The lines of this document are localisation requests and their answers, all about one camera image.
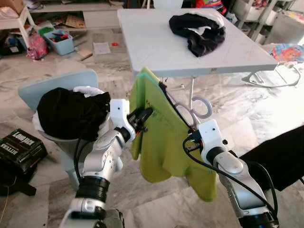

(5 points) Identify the white cloth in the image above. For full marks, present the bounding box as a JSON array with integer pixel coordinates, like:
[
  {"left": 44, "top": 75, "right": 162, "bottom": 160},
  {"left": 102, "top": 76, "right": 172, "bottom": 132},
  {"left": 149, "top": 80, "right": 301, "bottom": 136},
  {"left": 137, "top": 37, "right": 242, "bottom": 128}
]
[{"left": 188, "top": 7, "right": 224, "bottom": 35}]

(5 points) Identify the white low console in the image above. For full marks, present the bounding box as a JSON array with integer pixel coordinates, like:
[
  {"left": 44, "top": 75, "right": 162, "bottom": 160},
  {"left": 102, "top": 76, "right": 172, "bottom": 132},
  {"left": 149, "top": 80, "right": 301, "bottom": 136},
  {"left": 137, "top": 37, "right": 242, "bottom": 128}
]
[{"left": 28, "top": 0, "right": 122, "bottom": 29}]

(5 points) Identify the white step stool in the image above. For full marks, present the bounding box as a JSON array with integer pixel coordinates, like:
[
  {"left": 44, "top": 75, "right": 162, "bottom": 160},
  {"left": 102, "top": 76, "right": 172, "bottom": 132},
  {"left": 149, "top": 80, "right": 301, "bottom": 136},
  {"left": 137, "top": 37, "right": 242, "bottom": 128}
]
[{"left": 0, "top": 7, "right": 36, "bottom": 48}]

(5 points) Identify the black garment pile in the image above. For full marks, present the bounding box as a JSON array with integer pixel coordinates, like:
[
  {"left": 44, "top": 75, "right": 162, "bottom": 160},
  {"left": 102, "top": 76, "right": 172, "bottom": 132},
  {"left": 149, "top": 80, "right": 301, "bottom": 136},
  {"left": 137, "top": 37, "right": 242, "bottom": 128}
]
[{"left": 169, "top": 13, "right": 226, "bottom": 57}]

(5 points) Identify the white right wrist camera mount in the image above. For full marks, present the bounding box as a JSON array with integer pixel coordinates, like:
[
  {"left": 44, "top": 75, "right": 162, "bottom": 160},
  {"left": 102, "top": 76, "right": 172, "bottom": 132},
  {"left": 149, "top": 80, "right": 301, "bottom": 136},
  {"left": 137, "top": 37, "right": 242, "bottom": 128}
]
[{"left": 196, "top": 120, "right": 225, "bottom": 164}]

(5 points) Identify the cartoon print baby bouncer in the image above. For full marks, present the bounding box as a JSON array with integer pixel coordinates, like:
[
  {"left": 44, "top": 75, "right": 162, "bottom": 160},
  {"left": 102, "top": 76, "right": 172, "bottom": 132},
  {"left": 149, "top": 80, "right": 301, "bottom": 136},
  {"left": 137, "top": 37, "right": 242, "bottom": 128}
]
[{"left": 241, "top": 43, "right": 304, "bottom": 88}]

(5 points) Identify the brown game board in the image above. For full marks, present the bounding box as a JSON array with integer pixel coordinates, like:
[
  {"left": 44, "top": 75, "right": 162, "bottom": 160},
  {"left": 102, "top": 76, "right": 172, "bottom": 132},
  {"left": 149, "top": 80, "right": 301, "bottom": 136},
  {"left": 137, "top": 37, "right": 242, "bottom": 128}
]
[{"left": 66, "top": 14, "right": 86, "bottom": 29}]

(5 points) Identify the grey ribbed box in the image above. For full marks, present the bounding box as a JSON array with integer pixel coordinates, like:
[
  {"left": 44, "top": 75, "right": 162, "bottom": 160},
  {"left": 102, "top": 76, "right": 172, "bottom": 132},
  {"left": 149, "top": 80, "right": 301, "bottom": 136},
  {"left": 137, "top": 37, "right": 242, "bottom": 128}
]
[{"left": 266, "top": 9, "right": 304, "bottom": 46}]

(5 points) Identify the pale blue kids chair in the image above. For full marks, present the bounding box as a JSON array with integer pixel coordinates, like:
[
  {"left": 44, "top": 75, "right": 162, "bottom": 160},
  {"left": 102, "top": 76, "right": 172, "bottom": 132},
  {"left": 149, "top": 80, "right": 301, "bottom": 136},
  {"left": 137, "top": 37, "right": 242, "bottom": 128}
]
[{"left": 18, "top": 69, "right": 119, "bottom": 190}]

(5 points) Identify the brown cardboard box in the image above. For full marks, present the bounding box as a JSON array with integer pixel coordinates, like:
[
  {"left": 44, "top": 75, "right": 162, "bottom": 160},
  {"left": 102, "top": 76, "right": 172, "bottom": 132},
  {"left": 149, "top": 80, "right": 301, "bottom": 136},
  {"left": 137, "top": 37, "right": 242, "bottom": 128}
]
[{"left": 0, "top": 0, "right": 24, "bottom": 15}]

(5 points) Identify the red blue kids backpack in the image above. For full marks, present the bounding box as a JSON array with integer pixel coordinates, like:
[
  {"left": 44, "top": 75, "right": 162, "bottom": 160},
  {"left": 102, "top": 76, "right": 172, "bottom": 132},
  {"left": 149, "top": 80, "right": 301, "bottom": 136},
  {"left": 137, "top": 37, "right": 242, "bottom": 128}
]
[{"left": 195, "top": 0, "right": 228, "bottom": 15}]

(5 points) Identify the large black garment heap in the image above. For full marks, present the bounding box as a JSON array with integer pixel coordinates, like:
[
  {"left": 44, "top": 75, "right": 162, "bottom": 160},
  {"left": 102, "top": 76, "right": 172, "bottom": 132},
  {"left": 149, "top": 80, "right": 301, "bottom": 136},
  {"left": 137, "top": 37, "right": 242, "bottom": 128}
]
[{"left": 37, "top": 87, "right": 112, "bottom": 141}]

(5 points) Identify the pink kids backpack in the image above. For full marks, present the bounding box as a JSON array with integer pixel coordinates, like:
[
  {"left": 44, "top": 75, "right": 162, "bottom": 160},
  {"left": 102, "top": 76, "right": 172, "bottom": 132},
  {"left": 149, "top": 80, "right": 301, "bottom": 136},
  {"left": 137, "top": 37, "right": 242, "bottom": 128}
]
[{"left": 27, "top": 34, "right": 49, "bottom": 61}]

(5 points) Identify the black printed carton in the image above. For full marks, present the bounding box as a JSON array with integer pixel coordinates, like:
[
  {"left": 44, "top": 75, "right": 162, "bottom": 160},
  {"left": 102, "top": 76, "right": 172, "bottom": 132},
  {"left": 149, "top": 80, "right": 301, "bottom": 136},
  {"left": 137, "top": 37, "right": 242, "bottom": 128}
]
[{"left": 0, "top": 128, "right": 48, "bottom": 174}]

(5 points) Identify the light blue toy bin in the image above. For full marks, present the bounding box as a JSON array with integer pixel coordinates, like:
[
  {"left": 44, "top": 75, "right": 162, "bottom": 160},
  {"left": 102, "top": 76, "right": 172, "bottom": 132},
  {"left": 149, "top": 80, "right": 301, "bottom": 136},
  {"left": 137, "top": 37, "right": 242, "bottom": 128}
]
[{"left": 44, "top": 29, "right": 76, "bottom": 56}]

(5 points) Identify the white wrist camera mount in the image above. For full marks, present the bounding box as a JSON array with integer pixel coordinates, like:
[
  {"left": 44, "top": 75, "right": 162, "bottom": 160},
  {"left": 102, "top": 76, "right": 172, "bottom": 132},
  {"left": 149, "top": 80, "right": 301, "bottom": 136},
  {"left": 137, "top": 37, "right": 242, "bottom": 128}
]
[
  {"left": 196, "top": 120, "right": 225, "bottom": 164},
  {"left": 109, "top": 98, "right": 130, "bottom": 138}
]

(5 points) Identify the white paper sheet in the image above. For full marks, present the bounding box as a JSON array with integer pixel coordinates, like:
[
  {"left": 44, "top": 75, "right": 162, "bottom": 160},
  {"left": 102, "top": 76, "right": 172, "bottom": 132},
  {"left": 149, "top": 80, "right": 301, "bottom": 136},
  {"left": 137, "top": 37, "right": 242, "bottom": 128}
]
[{"left": 94, "top": 42, "right": 112, "bottom": 55}]

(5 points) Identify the tan book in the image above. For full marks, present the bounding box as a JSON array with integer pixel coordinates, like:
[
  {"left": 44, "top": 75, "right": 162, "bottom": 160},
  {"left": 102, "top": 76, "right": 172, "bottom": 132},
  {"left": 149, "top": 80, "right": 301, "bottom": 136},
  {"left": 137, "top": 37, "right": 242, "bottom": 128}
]
[{"left": 76, "top": 49, "right": 94, "bottom": 61}]

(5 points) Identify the black storage basket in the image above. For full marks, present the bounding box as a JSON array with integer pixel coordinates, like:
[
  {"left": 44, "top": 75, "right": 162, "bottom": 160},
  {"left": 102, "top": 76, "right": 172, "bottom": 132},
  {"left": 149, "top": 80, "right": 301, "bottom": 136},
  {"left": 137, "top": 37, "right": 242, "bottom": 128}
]
[{"left": 0, "top": 36, "right": 27, "bottom": 57}]

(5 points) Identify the white rolling storage trolley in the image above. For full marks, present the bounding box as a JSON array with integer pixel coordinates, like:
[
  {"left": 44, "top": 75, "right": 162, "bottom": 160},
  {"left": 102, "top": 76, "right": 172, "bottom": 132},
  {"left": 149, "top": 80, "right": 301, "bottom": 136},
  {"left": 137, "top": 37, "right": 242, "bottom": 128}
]
[{"left": 235, "top": 0, "right": 278, "bottom": 41}]

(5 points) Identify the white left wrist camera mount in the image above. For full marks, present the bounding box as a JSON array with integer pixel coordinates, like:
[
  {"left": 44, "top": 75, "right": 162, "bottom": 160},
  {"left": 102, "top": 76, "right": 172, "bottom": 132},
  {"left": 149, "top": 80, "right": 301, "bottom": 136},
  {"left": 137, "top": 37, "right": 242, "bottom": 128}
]
[{"left": 109, "top": 98, "right": 130, "bottom": 138}]

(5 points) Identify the green shirt with maroon collar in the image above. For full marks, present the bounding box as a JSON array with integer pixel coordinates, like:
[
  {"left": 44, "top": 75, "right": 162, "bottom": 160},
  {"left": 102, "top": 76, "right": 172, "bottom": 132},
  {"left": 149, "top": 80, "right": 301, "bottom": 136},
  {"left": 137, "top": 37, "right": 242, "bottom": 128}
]
[{"left": 129, "top": 66, "right": 219, "bottom": 202}]

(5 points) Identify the green storage bin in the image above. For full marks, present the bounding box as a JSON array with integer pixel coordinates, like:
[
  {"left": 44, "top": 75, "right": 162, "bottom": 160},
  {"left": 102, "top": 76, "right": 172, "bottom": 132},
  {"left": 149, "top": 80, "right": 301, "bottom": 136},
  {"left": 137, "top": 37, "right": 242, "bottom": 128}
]
[{"left": 38, "top": 26, "right": 54, "bottom": 38}]

